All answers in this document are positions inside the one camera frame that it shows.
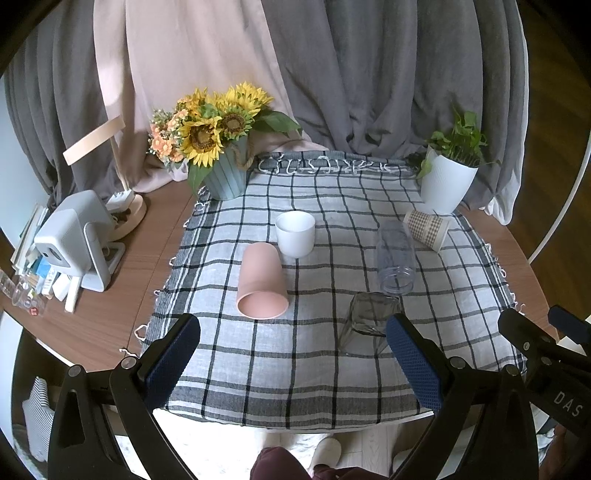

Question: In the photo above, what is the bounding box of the wooden desk lamp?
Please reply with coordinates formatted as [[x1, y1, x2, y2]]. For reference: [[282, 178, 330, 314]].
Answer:
[[62, 115, 148, 241]]

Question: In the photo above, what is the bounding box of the white projector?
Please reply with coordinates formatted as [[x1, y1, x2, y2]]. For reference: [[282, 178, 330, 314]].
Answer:
[[33, 190, 127, 292]]

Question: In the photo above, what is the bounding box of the clear plastic cup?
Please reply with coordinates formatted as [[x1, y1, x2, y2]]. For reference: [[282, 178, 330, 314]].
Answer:
[[376, 220, 416, 296]]

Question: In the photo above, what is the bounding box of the checked paper cup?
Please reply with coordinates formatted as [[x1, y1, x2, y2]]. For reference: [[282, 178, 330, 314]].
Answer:
[[403, 209, 451, 254]]

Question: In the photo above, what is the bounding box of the clear drinking glass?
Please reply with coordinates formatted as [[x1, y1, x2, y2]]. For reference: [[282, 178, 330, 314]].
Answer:
[[335, 291, 403, 357]]

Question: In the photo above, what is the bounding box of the person's maroon trouser leg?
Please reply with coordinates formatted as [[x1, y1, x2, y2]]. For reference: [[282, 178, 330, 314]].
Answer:
[[250, 446, 385, 480]]

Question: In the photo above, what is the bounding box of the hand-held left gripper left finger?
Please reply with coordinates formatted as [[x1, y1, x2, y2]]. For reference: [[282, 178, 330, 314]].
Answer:
[[47, 313, 201, 480]]

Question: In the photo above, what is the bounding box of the striped cushion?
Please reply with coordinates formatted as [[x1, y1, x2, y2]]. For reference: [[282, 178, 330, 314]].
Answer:
[[21, 376, 57, 448]]

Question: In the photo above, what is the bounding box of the blue ribbed flower pot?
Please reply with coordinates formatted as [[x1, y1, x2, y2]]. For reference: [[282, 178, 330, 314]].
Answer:
[[202, 137, 251, 201]]

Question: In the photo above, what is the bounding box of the pink cup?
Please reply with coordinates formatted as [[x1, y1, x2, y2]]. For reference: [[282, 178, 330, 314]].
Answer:
[[236, 242, 291, 320]]

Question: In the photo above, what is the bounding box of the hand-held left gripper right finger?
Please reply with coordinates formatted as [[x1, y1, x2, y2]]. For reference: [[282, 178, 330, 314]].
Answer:
[[385, 314, 539, 480]]

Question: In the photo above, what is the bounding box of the green leafy plant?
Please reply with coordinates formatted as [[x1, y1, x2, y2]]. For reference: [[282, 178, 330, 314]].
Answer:
[[416, 110, 502, 180]]

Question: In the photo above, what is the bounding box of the white hoop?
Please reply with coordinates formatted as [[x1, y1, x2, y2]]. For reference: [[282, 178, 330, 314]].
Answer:
[[527, 131, 591, 265]]

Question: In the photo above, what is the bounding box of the sunflower bouquet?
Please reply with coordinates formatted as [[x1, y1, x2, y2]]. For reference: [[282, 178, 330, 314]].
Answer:
[[146, 82, 304, 195]]

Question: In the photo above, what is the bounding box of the grey curtain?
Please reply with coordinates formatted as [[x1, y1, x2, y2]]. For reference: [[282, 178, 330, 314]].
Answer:
[[2, 0, 529, 227]]

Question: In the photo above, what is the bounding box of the white ribbed plant pot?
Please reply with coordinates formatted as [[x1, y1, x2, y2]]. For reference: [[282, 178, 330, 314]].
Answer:
[[420, 144, 479, 216]]

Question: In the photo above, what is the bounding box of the white cup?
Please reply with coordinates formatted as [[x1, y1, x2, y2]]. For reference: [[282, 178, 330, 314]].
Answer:
[[276, 211, 316, 258]]

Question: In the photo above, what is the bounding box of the white slipper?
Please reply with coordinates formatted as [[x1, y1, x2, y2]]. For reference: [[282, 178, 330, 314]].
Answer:
[[308, 437, 343, 470]]

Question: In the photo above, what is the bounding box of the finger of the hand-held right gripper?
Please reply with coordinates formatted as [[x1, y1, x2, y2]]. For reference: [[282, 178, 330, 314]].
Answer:
[[547, 305, 591, 346], [498, 307, 563, 372]]

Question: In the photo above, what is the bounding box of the pink curtain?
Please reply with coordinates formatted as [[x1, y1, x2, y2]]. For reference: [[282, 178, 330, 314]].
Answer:
[[92, 0, 305, 195]]

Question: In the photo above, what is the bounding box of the checked grey tablecloth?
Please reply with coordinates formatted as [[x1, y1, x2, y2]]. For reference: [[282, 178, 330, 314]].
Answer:
[[121, 150, 528, 431]]

